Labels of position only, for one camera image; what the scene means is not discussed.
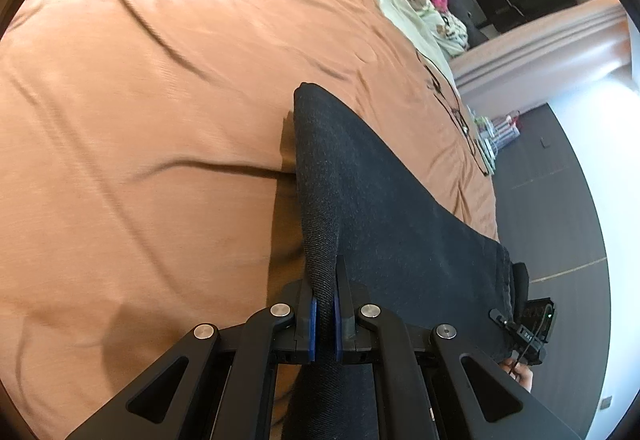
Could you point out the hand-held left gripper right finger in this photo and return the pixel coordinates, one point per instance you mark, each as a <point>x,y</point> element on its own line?
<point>337,330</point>

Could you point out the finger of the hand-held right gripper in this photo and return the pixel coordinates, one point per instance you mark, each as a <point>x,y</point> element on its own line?
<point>521,285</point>

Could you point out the person's right hand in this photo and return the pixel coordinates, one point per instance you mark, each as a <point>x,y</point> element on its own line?
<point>522,376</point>

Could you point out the black spotted white cloth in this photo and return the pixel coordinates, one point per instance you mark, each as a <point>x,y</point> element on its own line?
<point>452,37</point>

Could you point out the orange blanket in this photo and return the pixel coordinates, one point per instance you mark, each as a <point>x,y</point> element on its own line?
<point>150,120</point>

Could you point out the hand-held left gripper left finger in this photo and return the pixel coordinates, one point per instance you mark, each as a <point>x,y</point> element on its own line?
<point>313,330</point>

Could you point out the dark grey pants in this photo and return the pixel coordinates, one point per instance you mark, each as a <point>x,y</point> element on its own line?
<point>390,220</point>

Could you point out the bear print pillow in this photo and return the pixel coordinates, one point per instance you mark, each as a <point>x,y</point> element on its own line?
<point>415,0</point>

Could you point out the pink curtain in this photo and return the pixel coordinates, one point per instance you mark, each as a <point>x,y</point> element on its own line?
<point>540,55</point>

